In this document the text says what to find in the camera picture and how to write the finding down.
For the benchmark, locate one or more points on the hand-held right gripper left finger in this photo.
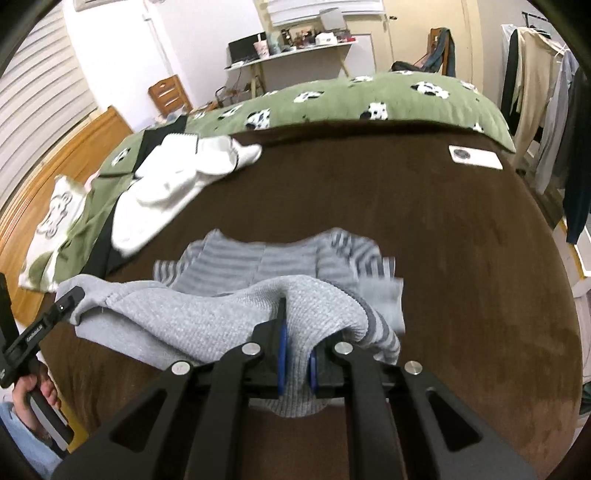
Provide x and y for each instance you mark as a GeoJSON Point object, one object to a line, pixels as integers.
{"type": "Point", "coordinates": [282, 355]}

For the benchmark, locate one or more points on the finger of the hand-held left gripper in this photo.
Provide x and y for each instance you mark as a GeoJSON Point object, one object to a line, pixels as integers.
{"type": "Point", "coordinates": [51, 321]}

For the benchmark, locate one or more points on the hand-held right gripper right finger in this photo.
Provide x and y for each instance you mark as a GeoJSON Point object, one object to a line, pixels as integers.
{"type": "Point", "coordinates": [313, 369]}

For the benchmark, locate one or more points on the grey striped hoodie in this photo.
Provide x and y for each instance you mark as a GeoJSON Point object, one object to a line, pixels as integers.
{"type": "Point", "coordinates": [207, 323]}

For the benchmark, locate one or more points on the person's left forearm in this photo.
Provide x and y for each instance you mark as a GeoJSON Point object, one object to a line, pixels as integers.
{"type": "Point", "coordinates": [23, 447]}

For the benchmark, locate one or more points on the black clothes rack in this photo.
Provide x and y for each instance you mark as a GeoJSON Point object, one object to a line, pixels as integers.
{"type": "Point", "coordinates": [542, 17]}

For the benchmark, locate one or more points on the person's left hand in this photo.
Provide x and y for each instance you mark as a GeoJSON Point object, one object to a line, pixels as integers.
{"type": "Point", "coordinates": [23, 401]}

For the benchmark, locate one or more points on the bear print pillow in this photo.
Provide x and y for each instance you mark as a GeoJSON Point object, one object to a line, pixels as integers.
{"type": "Point", "coordinates": [51, 221]}

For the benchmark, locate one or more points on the brown blanket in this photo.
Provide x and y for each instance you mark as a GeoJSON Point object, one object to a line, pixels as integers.
{"type": "Point", "coordinates": [415, 254]}

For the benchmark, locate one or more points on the wooden headboard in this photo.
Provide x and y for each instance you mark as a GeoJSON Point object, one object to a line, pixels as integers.
{"type": "Point", "coordinates": [69, 152]}

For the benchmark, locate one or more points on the white fleece garment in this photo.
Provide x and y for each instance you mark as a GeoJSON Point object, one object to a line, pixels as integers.
{"type": "Point", "coordinates": [161, 189]}

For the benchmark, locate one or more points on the white window blind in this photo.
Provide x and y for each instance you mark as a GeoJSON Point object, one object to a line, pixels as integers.
{"type": "Point", "coordinates": [37, 92]}
{"type": "Point", "coordinates": [323, 5]}

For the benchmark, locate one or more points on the wooden chair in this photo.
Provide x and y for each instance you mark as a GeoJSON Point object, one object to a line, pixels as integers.
{"type": "Point", "coordinates": [436, 41]}
{"type": "Point", "coordinates": [168, 94]}

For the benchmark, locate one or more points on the green cow print blanket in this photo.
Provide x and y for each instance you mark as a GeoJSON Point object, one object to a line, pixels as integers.
{"type": "Point", "coordinates": [346, 101]}

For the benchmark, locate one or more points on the white card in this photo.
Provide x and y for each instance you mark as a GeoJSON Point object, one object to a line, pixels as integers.
{"type": "Point", "coordinates": [480, 159]}

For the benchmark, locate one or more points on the white desk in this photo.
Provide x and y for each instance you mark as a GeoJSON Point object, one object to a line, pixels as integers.
{"type": "Point", "coordinates": [295, 50]}

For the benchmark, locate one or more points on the pink white cup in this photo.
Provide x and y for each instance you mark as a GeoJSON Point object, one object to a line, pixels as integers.
{"type": "Point", "coordinates": [261, 48]}

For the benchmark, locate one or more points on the black laptop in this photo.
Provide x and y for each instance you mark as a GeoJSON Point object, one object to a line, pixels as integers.
{"type": "Point", "coordinates": [242, 46]}

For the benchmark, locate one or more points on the white box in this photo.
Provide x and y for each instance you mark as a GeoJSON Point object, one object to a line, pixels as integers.
{"type": "Point", "coordinates": [325, 39]}

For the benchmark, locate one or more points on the navy hanging garment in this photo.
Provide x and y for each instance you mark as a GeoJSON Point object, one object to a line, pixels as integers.
{"type": "Point", "coordinates": [577, 175]}

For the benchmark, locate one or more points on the light grey hanging shirt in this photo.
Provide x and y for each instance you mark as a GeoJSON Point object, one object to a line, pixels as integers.
{"type": "Point", "coordinates": [554, 129]}

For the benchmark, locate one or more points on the black hanging garment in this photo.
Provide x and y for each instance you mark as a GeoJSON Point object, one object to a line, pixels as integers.
{"type": "Point", "coordinates": [509, 78]}

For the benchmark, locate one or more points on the beige hanging garment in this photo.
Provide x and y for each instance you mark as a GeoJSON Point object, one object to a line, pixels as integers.
{"type": "Point", "coordinates": [535, 83]}

